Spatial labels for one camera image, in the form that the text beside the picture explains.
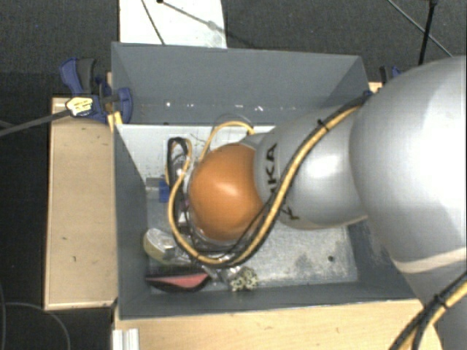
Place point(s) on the grey metal bin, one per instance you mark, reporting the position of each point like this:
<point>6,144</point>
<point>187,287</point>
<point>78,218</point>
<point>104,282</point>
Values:
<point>219,75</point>

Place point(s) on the spotted toy animal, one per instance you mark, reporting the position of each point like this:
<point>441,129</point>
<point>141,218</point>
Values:
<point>243,280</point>

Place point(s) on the blue and grey block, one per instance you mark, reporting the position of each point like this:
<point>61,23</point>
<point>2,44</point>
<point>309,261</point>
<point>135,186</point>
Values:
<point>163,192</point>

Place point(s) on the pale tape roll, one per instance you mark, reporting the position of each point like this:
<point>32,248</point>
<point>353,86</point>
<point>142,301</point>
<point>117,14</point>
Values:
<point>156,244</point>

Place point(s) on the pale wood board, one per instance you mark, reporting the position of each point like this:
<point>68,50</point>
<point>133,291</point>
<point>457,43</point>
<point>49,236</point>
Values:
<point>80,195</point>

